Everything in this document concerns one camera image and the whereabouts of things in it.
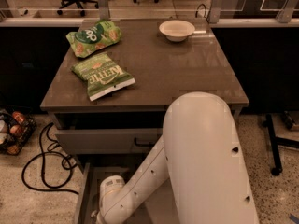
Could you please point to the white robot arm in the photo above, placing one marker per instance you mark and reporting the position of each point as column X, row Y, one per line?
column 200, row 154

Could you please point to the grey middle drawer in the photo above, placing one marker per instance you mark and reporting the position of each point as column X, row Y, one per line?
column 159, row 208

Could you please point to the grey drawer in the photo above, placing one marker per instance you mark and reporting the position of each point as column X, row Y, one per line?
column 159, row 208
column 109, row 133

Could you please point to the grey top drawer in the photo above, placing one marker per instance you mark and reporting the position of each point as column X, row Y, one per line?
column 109, row 133

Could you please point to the grey drawer cabinet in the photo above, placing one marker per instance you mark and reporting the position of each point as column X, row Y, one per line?
column 163, row 71

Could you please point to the green kettle chips bag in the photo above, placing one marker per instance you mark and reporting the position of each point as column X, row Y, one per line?
column 103, row 75

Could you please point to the green snack bag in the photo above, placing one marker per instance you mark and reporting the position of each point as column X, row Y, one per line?
column 86, row 42

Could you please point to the black stand leg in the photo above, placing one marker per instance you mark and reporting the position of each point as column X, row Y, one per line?
column 275, row 142

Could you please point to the white bowl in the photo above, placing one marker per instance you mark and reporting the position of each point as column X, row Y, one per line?
column 176, row 30

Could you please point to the black top drawer handle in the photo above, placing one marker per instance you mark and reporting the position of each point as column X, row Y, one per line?
column 140, row 143

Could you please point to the black wire basket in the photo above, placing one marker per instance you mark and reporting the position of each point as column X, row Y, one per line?
column 15, row 130

